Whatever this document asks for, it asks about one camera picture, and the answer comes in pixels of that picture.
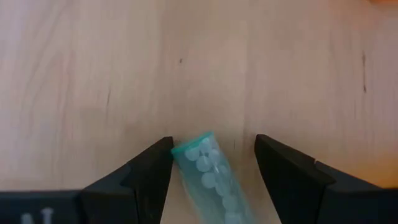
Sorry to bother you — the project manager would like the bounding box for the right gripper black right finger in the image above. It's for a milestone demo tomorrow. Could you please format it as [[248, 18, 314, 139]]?
[[254, 134, 398, 224]]

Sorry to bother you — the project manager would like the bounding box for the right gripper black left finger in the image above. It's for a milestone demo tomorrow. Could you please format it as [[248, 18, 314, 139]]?
[[0, 136, 174, 224]]

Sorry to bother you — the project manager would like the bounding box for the teal transparent medicine bottle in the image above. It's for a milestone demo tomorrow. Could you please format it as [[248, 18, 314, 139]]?
[[170, 130, 259, 224]]

